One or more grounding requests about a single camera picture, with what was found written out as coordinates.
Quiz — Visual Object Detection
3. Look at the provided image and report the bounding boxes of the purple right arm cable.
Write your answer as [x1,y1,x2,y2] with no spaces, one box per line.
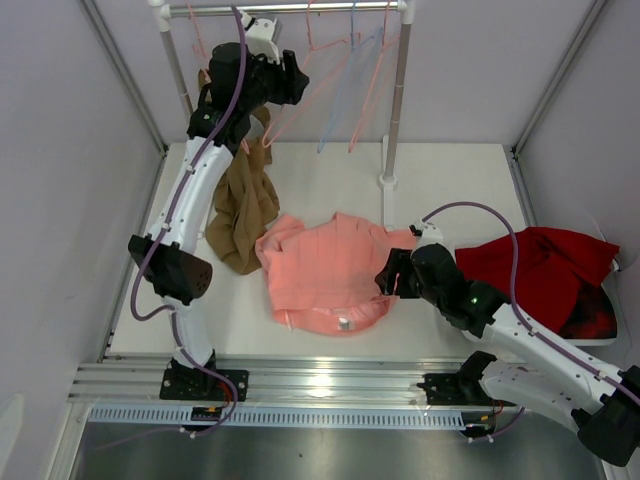
[409,201,640,444]

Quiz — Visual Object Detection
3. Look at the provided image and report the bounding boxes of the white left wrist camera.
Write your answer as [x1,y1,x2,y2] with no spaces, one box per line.
[240,10,282,65]

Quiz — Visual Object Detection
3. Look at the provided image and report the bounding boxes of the pink wire hanger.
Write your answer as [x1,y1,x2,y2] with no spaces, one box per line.
[260,0,354,149]
[348,1,401,153]

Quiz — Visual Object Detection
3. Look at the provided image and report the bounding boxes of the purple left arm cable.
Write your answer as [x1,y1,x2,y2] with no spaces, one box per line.
[130,4,249,439]

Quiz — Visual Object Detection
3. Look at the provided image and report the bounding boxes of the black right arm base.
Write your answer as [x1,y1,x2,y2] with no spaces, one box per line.
[416,351,524,444]

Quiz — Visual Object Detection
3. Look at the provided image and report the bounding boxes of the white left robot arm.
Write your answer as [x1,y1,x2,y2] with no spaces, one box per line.
[128,42,309,400]

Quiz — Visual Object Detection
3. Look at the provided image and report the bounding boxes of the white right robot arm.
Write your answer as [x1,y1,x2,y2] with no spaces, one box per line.
[376,243,639,467]

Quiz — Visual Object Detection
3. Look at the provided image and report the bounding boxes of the white garment rack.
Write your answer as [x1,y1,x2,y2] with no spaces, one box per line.
[148,1,416,228]

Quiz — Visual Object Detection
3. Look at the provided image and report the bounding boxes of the blue wire hanger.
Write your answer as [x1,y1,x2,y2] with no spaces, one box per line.
[316,1,383,154]

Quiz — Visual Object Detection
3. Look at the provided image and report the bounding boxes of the red garment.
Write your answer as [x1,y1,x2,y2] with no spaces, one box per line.
[453,225,621,341]

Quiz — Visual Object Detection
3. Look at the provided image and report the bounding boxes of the tan brown skirt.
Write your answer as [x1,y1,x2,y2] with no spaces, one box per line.
[196,68,281,276]

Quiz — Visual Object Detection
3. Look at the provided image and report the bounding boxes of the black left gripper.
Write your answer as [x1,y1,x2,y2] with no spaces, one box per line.
[239,45,308,114]

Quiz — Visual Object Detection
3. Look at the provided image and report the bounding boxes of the aluminium mounting rail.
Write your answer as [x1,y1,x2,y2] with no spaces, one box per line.
[67,352,614,414]

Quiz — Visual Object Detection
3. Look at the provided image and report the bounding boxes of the white slotted cable duct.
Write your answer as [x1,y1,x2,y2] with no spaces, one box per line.
[89,404,466,431]

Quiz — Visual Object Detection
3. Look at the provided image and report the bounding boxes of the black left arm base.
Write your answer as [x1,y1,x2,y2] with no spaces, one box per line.
[159,353,250,402]

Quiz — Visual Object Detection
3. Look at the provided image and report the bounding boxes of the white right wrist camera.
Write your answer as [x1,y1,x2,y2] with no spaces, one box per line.
[410,220,444,249]

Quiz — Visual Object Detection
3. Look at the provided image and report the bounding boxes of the white perforated basket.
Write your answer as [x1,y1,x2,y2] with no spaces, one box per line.
[559,253,620,347]

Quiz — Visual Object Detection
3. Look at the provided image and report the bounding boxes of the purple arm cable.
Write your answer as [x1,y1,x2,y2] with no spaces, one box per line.
[130,4,249,439]
[409,201,640,444]

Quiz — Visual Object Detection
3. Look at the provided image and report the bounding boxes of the pink skirt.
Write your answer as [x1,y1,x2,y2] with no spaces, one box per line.
[255,212,416,336]

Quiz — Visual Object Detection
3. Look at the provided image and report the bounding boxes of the pink hanger holding tan skirt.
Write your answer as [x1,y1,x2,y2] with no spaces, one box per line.
[187,5,250,155]

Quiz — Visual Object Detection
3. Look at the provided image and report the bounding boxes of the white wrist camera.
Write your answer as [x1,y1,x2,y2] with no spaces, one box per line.
[410,220,444,249]
[240,10,282,65]

